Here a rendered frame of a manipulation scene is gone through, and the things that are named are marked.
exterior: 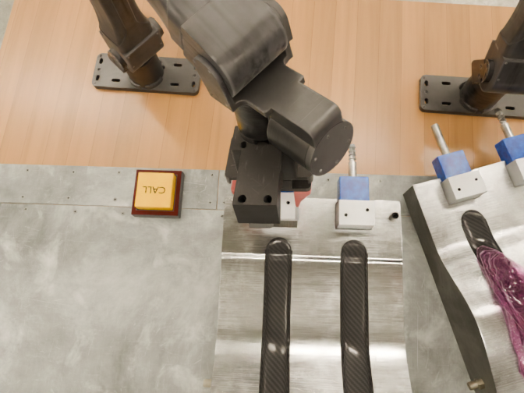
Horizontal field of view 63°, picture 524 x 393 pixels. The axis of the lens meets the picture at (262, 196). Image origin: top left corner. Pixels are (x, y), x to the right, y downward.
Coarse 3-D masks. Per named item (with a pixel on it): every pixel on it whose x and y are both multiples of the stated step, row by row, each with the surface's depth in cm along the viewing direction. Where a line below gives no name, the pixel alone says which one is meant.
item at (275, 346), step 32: (288, 256) 62; (352, 256) 62; (288, 288) 61; (352, 288) 61; (288, 320) 60; (352, 320) 60; (288, 352) 58; (352, 352) 58; (288, 384) 56; (352, 384) 56
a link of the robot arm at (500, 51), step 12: (516, 12) 59; (516, 24) 59; (504, 36) 61; (516, 36) 59; (492, 48) 64; (504, 48) 61; (516, 48) 59; (504, 60) 60; (516, 60) 60; (504, 72) 62; (516, 72) 61; (480, 84) 67; (492, 84) 63; (504, 84) 63; (516, 84) 63
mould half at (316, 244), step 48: (240, 240) 62; (288, 240) 62; (336, 240) 62; (384, 240) 62; (240, 288) 61; (336, 288) 60; (384, 288) 60; (240, 336) 59; (336, 336) 59; (384, 336) 59; (240, 384) 56; (336, 384) 55; (384, 384) 55
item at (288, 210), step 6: (282, 192) 58; (288, 192) 58; (282, 198) 57; (288, 198) 57; (294, 198) 57; (282, 204) 57; (288, 204) 57; (294, 204) 56; (282, 210) 57; (288, 210) 57; (294, 210) 56; (282, 216) 57; (288, 216) 56; (294, 216) 56
